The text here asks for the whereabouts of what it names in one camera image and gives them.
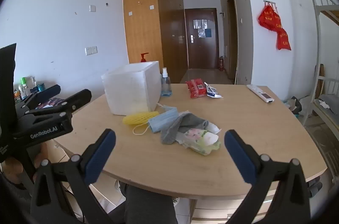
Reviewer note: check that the yellow foam fruit net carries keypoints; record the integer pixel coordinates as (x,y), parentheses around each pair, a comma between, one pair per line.
(140,118)

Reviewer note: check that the double white wall socket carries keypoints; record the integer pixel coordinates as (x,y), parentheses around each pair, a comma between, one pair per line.
(91,50)

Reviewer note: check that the dark bag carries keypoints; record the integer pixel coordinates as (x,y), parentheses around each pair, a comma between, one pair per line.
(296,106)

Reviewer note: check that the wooden board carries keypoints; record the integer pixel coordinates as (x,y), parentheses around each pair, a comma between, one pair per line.
(322,75)

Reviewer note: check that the door paper notices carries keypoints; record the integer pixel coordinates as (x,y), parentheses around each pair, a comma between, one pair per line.
(201,27)

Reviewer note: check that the white remote control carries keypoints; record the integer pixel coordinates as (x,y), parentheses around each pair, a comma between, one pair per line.
(261,93)

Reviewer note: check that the red snack packet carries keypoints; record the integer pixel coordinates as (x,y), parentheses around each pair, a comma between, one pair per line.
(196,88)

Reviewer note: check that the grey sock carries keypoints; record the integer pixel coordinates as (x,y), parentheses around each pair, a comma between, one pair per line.
(172,131)

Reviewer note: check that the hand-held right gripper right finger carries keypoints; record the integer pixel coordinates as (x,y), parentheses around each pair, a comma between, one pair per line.
(239,157)

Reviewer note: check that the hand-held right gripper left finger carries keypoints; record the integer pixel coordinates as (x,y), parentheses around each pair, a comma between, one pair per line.
(102,155)

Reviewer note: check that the metal wall hook rack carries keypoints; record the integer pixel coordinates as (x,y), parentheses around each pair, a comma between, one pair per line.
(269,2)

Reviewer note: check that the blue face mask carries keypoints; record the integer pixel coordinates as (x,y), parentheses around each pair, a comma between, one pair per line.
(164,120)

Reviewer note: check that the brown side door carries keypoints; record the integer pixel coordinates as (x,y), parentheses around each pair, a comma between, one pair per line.
(232,41)

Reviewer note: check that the red fire extinguisher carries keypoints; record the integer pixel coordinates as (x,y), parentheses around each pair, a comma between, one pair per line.
(221,64)

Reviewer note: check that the person's leg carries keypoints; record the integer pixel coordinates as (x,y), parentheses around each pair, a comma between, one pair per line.
(148,205)

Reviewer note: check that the floral tissue pack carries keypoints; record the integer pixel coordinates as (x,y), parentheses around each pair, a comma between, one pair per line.
(198,141)

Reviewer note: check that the red pump bottle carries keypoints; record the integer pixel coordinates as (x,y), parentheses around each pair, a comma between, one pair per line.
(144,58)

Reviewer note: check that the dark brown entrance door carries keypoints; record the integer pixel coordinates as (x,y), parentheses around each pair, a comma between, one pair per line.
(202,54)

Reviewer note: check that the wooden wardrobe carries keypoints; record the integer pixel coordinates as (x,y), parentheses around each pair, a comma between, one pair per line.
(143,14)

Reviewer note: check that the white blue tube packet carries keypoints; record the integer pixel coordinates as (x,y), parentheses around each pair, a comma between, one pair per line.
(212,92)

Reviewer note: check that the white foam box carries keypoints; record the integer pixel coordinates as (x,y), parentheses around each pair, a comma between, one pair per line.
(129,91)

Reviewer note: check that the row of toiletry bottles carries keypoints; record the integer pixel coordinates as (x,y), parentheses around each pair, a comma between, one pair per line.
(25,88)

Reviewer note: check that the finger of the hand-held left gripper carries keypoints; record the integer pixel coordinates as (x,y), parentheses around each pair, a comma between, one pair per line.
(50,90)
(79,96)

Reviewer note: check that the person's left hand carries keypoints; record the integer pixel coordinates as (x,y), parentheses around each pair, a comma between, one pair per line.
(12,169)

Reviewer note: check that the white wall switch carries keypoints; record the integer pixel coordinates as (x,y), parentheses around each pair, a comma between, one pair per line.
(92,8)

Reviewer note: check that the clear blue spray bottle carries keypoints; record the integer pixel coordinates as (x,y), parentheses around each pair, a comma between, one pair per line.
(166,86)

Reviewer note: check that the white metal bunk bed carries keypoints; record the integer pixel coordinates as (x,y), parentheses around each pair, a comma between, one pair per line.
(316,27)

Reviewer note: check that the white paper sheet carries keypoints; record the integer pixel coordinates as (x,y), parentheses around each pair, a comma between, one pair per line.
(215,129)

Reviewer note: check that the grey bed mattress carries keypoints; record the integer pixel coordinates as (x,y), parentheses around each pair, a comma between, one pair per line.
(329,104)

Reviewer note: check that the red cloth bag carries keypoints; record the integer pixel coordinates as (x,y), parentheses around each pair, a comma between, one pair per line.
(268,18)
(284,39)

